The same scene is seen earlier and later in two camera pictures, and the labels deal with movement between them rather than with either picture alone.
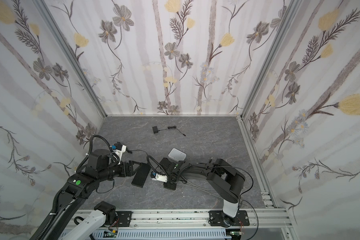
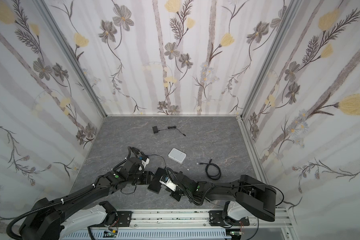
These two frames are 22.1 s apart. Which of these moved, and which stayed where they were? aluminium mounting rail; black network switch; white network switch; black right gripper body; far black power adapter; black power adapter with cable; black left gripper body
Moved: black network switch; black power adapter with cable; black right gripper body; black left gripper body
Stayed: far black power adapter; aluminium mounting rail; white network switch
